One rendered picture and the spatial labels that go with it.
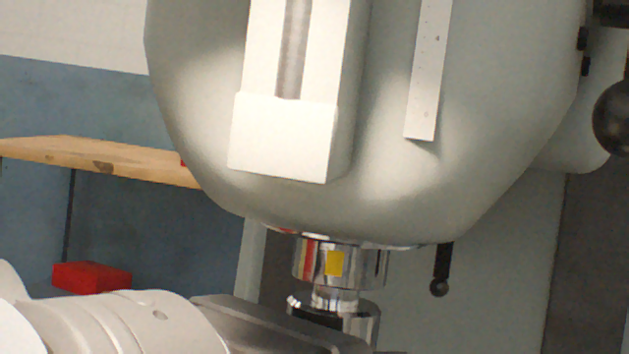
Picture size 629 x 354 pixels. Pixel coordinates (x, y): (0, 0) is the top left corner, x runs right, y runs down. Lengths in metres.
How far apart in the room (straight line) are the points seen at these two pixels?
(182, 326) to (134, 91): 4.75
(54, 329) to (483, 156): 0.18
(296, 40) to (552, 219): 0.52
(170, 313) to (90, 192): 4.85
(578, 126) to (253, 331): 0.23
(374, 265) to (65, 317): 0.17
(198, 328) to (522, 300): 0.50
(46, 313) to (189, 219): 4.69
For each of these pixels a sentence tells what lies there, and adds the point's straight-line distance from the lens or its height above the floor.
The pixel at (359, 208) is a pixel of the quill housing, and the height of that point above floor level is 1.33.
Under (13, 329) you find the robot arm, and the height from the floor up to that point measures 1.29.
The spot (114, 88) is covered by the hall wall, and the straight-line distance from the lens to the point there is 5.22.
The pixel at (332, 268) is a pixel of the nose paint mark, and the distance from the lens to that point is 0.53.
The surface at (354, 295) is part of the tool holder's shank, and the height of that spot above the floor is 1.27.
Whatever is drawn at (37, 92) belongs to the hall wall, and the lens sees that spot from 5.40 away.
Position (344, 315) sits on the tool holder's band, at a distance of 0.53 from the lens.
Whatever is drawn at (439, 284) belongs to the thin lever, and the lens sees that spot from 0.54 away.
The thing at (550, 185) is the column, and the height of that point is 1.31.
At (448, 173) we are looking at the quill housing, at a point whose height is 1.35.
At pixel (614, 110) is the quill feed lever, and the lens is 0.41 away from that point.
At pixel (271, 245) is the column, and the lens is 0.95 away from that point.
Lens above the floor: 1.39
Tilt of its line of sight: 6 degrees down
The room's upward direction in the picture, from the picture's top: 8 degrees clockwise
